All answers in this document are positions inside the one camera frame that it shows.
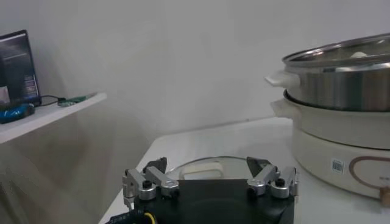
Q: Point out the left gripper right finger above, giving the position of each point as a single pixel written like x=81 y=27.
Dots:
x=268 y=176

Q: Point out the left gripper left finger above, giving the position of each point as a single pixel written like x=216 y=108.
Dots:
x=152 y=178

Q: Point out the white steamed baozi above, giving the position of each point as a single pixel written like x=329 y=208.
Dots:
x=359 y=55

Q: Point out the stainless steel steamer basket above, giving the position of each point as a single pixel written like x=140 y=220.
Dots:
x=335 y=88

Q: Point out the white electric cooker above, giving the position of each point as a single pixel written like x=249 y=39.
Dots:
x=329 y=134

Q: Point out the white side table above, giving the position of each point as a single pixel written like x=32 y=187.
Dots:
x=45 y=117

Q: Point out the blue computer mouse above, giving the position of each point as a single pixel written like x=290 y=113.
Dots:
x=15 y=112

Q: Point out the dark laptop screen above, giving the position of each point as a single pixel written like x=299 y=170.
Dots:
x=16 y=67

